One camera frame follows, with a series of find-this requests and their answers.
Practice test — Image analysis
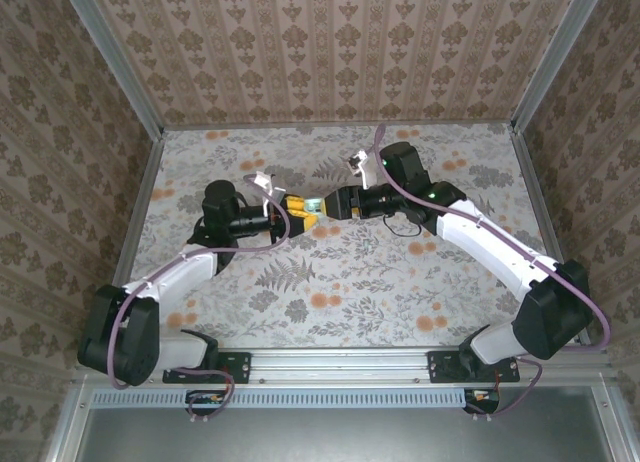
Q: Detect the floral patterned table cover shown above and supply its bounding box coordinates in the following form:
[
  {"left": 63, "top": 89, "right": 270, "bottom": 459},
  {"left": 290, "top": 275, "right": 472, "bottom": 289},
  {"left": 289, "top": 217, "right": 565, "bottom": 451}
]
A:
[{"left": 117, "top": 123, "right": 589, "bottom": 351}]

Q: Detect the grey metal panel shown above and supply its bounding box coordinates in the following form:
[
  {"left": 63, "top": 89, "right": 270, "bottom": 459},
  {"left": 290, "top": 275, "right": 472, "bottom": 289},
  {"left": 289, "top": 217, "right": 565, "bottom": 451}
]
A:
[{"left": 74, "top": 406, "right": 619, "bottom": 462}]

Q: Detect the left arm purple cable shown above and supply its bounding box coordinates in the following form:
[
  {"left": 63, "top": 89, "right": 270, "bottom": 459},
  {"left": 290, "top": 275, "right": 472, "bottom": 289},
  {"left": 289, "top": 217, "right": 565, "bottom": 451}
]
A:
[{"left": 108, "top": 174, "right": 292, "bottom": 424}]

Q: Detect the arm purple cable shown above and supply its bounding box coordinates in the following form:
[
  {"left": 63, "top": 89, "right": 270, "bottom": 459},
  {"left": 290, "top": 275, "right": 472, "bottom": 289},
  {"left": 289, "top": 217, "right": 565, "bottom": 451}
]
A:
[
  {"left": 108, "top": 174, "right": 292, "bottom": 424},
  {"left": 372, "top": 123, "right": 612, "bottom": 423}
]

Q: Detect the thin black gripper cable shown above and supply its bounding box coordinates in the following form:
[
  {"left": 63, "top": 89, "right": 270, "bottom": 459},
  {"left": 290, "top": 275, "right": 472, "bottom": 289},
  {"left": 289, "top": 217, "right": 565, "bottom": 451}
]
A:
[{"left": 381, "top": 212, "right": 424, "bottom": 240}]

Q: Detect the aluminium back rail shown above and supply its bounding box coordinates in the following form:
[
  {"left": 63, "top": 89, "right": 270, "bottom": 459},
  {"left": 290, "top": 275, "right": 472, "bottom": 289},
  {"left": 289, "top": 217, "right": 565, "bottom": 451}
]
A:
[{"left": 162, "top": 121, "right": 516, "bottom": 132}]

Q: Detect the left aluminium side rail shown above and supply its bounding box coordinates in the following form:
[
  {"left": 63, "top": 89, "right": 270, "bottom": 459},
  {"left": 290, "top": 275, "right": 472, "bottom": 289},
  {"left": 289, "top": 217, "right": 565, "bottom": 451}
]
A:
[{"left": 115, "top": 129, "right": 166, "bottom": 286}]

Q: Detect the aluminium side rail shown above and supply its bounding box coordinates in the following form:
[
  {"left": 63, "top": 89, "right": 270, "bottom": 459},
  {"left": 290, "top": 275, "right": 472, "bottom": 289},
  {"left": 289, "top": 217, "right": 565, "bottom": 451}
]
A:
[
  {"left": 509, "top": 124, "right": 592, "bottom": 346},
  {"left": 115, "top": 129, "right": 166, "bottom": 286}
]

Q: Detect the aluminium mounting rail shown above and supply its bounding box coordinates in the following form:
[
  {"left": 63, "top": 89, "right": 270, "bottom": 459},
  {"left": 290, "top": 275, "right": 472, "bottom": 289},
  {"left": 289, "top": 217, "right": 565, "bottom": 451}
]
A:
[{"left": 72, "top": 346, "right": 614, "bottom": 389}]

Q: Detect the right aluminium side rail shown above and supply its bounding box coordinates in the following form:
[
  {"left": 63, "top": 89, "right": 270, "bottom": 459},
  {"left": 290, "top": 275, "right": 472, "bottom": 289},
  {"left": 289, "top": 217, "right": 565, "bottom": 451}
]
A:
[{"left": 509, "top": 124, "right": 592, "bottom": 346}]

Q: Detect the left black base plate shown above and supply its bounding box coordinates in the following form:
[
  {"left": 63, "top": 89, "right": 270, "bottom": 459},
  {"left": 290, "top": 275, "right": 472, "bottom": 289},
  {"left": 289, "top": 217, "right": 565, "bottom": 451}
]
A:
[{"left": 162, "top": 350, "right": 252, "bottom": 386}]

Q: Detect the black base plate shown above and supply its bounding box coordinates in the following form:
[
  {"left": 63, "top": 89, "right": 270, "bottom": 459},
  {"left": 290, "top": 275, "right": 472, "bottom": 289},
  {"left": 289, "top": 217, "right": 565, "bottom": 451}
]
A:
[
  {"left": 162, "top": 350, "right": 252, "bottom": 386},
  {"left": 426, "top": 350, "right": 521, "bottom": 384}
]

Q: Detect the grey slotted cable duct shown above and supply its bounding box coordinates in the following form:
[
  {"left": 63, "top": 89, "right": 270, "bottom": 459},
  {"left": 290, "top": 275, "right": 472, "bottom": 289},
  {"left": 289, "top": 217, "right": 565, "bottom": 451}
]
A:
[{"left": 92, "top": 386, "right": 474, "bottom": 410}]

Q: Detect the left aluminium frame post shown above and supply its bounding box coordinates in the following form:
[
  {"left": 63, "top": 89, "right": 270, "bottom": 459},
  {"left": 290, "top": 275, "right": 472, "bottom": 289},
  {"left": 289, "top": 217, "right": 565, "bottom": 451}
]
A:
[{"left": 58, "top": 0, "right": 166, "bottom": 138}]

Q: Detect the aluminium frame post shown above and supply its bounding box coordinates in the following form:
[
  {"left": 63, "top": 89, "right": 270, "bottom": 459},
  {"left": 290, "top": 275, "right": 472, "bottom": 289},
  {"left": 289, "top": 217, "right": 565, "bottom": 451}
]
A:
[
  {"left": 58, "top": 0, "right": 166, "bottom": 138},
  {"left": 510, "top": 0, "right": 610, "bottom": 133}
]

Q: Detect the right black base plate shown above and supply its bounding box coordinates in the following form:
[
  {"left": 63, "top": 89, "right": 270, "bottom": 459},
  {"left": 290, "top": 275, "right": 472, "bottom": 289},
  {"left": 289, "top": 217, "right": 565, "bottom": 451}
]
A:
[{"left": 426, "top": 350, "right": 521, "bottom": 384}]

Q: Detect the right aluminium frame post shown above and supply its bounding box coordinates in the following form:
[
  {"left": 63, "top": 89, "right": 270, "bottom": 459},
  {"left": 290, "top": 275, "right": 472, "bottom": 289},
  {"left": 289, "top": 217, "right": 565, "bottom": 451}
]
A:
[{"left": 510, "top": 0, "right": 610, "bottom": 133}]

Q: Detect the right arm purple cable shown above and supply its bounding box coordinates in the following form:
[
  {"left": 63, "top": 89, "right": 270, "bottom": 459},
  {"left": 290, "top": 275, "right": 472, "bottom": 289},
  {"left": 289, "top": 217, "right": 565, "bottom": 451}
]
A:
[{"left": 372, "top": 123, "right": 612, "bottom": 423}]

